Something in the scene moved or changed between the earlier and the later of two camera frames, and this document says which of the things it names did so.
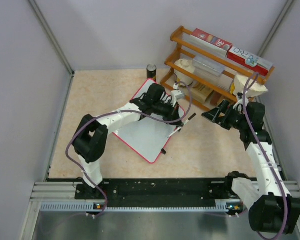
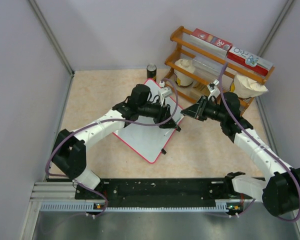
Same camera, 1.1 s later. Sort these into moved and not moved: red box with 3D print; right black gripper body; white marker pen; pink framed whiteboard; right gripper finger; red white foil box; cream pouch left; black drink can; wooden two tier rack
Moved: right gripper finger; right black gripper body; white marker pen
Not moved: pink framed whiteboard; red box with 3D print; black drink can; cream pouch left; red white foil box; wooden two tier rack
